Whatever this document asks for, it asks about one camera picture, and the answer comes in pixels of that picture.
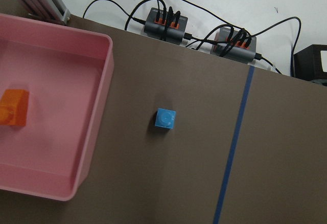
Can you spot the orange block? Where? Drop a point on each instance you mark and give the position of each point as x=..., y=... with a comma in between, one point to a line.
x=14, y=107

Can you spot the pink plastic box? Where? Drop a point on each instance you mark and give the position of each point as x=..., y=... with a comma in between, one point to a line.
x=67, y=72

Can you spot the small blue block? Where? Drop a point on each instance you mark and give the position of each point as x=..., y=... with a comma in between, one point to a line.
x=165, y=118

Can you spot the right grey usb hub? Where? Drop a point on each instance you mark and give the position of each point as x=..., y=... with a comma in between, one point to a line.
x=244, y=50

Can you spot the left grey usb hub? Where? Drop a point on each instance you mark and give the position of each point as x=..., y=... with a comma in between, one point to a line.
x=167, y=27

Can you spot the grey usb hub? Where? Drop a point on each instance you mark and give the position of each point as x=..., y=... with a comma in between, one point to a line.
x=167, y=27
x=244, y=50

